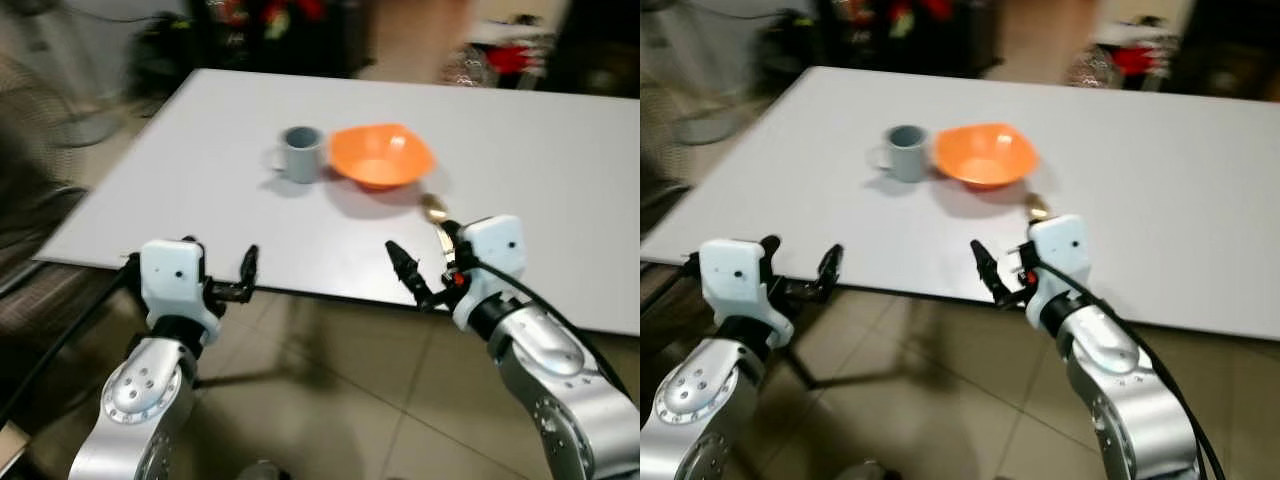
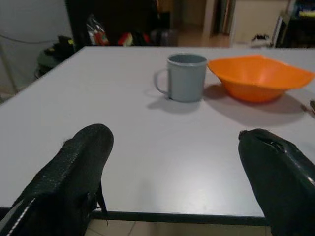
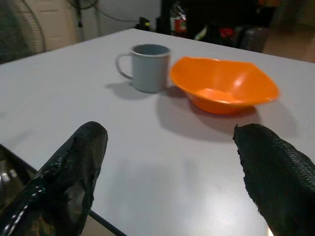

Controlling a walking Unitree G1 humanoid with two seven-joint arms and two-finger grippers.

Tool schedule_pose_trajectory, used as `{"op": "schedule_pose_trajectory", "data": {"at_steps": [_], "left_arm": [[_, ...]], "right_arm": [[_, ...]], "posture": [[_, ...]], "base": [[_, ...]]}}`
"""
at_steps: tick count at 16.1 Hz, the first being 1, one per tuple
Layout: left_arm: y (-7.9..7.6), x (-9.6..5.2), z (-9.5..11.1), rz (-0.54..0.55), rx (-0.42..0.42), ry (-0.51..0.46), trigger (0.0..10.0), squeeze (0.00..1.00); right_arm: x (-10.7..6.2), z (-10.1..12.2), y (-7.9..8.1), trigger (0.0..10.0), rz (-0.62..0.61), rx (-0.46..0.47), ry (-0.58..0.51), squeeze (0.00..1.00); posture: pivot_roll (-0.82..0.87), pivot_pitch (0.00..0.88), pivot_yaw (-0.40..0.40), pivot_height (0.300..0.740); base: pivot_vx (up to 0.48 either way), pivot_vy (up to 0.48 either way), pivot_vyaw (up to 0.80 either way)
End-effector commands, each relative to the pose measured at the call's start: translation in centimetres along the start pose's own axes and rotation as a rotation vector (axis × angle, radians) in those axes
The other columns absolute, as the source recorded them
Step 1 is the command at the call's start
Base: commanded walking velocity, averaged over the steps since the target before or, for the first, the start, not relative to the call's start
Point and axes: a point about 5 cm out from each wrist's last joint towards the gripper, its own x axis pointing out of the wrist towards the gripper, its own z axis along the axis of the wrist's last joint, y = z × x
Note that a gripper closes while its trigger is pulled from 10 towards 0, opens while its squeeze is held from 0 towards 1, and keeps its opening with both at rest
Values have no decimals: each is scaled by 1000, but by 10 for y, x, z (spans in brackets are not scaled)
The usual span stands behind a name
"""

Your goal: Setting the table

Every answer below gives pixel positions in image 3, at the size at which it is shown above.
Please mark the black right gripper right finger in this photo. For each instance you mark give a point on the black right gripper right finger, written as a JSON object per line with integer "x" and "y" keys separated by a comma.
{"x": 278, "y": 177}

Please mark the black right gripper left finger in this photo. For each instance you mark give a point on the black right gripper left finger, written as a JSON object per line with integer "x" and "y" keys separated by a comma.
{"x": 61, "y": 182}

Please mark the orange plastic bowl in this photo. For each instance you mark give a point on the orange plastic bowl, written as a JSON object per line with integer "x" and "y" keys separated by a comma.
{"x": 225, "y": 84}

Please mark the grey cylindrical bin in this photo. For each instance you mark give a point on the grey cylindrical bin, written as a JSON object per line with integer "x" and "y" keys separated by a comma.
{"x": 253, "y": 39}

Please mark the grey enamel mug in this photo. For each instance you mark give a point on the grey enamel mug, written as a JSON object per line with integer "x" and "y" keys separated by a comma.
{"x": 149, "y": 67}

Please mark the dark shelf unit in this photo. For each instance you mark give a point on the dark shelf unit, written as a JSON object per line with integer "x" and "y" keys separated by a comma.
{"x": 209, "y": 17}

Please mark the black power adapter yellow label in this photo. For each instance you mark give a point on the black power adapter yellow label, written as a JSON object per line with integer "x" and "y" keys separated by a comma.
{"x": 143, "y": 23}

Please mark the red container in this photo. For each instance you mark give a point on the red container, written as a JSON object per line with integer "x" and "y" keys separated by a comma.
{"x": 179, "y": 25}

